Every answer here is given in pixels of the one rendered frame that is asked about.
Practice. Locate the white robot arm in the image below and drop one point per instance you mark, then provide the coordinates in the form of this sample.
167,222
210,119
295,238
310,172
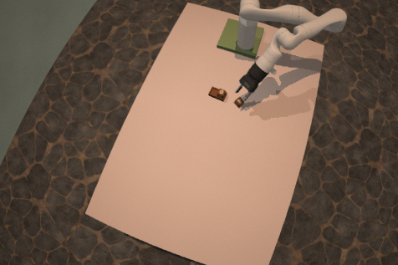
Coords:
334,21

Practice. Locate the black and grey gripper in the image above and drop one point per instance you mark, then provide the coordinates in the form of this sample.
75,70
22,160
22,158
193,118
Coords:
255,75

